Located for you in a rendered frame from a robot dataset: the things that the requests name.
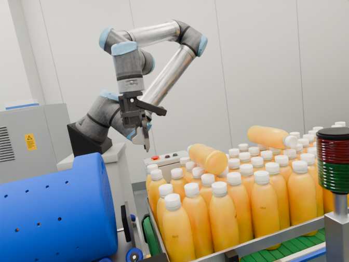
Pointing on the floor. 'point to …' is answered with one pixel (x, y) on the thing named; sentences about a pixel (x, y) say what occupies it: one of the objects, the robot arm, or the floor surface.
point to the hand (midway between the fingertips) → (147, 147)
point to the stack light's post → (336, 238)
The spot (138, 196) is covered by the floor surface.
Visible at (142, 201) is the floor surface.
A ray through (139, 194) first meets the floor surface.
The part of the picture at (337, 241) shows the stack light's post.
